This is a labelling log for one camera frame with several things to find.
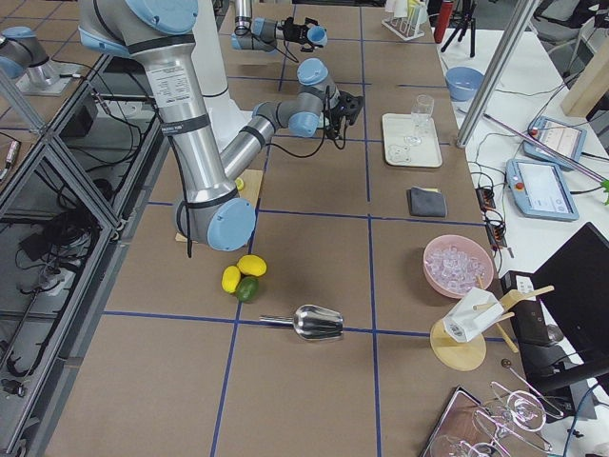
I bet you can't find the white paper carton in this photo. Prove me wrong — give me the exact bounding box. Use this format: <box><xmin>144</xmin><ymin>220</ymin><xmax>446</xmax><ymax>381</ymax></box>
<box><xmin>442</xmin><ymin>288</ymin><xmax>503</xmax><ymax>343</ymax></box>

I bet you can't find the teach pendant near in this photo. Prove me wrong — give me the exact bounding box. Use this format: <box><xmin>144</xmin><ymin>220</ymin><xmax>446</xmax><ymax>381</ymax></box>
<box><xmin>505</xmin><ymin>159</ymin><xmax>580</xmax><ymax>222</ymax></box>

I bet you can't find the blue bowl on side table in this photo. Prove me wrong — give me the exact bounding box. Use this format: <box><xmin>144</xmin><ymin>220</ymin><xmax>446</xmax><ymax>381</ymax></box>
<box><xmin>445</xmin><ymin>67</ymin><xmax>484</xmax><ymax>102</ymax></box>

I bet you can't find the metal ice scoop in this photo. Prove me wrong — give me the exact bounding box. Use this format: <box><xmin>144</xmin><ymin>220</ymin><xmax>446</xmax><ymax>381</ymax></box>
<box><xmin>260</xmin><ymin>304</ymin><xmax>344</xmax><ymax>342</ymax></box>

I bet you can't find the yellow lemon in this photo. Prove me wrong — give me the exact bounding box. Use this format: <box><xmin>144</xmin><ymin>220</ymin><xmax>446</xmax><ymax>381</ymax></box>
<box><xmin>221</xmin><ymin>266</ymin><xmax>242</xmax><ymax>294</ymax></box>
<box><xmin>237</xmin><ymin>254</ymin><xmax>267</xmax><ymax>277</ymax></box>

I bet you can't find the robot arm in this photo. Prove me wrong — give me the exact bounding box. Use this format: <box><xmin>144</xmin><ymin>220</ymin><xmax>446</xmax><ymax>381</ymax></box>
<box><xmin>231</xmin><ymin>0</ymin><xmax>327</xmax><ymax>52</ymax></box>
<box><xmin>79</xmin><ymin>1</ymin><xmax>363</xmax><ymax>251</ymax></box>

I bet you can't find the grey folded cloth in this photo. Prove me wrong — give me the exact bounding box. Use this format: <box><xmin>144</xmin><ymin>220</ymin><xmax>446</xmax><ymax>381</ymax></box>
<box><xmin>406</xmin><ymin>187</ymin><xmax>447</xmax><ymax>217</ymax></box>

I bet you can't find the teach pendant far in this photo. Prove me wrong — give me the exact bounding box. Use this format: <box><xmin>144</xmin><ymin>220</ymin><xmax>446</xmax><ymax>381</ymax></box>
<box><xmin>528</xmin><ymin>116</ymin><xmax>586</xmax><ymax>162</ymax></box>

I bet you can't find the cream bear tray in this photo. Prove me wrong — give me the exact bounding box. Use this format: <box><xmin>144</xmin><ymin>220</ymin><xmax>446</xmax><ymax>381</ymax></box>
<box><xmin>382</xmin><ymin>113</ymin><xmax>442</xmax><ymax>169</ymax></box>

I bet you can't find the teach pendant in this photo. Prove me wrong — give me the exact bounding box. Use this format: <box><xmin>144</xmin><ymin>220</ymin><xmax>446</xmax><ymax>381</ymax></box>
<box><xmin>505</xmin><ymin>159</ymin><xmax>580</xmax><ymax>222</ymax></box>
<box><xmin>528</xmin><ymin>116</ymin><xmax>586</xmax><ymax>162</ymax></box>

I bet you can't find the yellow lemon front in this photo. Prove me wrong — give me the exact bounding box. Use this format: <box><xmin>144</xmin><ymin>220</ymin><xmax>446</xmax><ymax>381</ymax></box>
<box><xmin>221</xmin><ymin>266</ymin><xmax>242</xmax><ymax>294</ymax></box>

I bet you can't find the white cup rack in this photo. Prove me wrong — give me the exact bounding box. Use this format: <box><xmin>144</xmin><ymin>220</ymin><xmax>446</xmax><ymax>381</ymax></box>
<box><xmin>382</xmin><ymin>0</ymin><xmax>427</xmax><ymax>41</ymax></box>

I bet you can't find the wooden cutting board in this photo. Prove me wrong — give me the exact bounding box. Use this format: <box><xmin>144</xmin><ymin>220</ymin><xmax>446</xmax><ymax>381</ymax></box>
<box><xmin>189</xmin><ymin>169</ymin><xmax>263</xmax><ymax>251</ymax></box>

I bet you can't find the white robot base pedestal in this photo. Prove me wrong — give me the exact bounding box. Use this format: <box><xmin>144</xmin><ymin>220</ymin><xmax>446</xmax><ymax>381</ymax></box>
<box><xmin>192</xmin><ymin>0</ymin><xmax>251</xmax><ymax>150</ymax></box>

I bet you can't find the light blue plastic cup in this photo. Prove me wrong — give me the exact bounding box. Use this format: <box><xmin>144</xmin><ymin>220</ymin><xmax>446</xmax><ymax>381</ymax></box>
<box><xmin>306</xmin><ymin>25</ymin><xmax>327</xmax><ymax>48</ymax></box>

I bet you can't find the clear wine glass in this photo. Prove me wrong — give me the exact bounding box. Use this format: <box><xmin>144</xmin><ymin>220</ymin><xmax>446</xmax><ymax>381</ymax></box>
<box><xmin>405</xmin><ymin>94</ymin><xmax>435</xmax><ymax>147</ymax></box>

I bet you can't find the hanging wine glasses rack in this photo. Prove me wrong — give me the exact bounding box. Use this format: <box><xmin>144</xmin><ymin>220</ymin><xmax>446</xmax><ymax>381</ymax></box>
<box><xmin>422</xmin><ymin>381</ymin><xmax>565</xmax><ymax>456</ymax></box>

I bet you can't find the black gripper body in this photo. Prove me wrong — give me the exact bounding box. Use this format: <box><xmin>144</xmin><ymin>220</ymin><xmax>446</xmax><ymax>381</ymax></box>
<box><xmin>332</xmin><ymin>92</ymin><xmax>364</xmax><ymax>127</ymax></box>
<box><xmin>283</xmin><ymin>17</ymin><xmax>317</xmax><ymax>50</ymax></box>

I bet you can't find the metal rod with green tip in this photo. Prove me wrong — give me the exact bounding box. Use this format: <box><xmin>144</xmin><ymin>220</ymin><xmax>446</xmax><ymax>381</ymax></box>
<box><xmin>483</xmin><ymin>111</ymin><xmax>609</xmax><ymax>206</ymax></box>

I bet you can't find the pink bowl of ice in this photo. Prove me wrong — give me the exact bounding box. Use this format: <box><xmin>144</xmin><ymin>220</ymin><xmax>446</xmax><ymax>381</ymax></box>
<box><xmin>422</xmin><ymin>234</ymin><xmax>495</xmax><ymax>298</ymax></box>

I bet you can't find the black monitor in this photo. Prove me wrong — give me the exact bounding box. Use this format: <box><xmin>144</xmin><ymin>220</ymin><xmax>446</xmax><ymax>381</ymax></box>
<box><xmin>501</xmin><ymin>222</ymin><xmax>608</xmax><ymax>393</ymax></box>

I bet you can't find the yellow lemon rear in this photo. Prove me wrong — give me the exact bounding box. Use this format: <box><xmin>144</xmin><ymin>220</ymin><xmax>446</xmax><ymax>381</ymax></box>
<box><xmin>237</xmin><ymin>254</ymin><xmax>267</xmax><ymax>277</ymax></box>

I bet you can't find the black camera tripod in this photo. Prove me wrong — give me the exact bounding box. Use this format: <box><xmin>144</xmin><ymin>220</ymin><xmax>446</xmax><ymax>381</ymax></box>
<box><xmin>441</xmin><ymin>1</ymin><xmax>478</xmax><ymax>58</ymax></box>

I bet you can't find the green avocado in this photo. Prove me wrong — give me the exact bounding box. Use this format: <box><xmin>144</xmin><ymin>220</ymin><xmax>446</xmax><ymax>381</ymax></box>
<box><xmin>235</xmin><ymin>276</ymin><xmax>259</xmax><ymax>303</ymax></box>

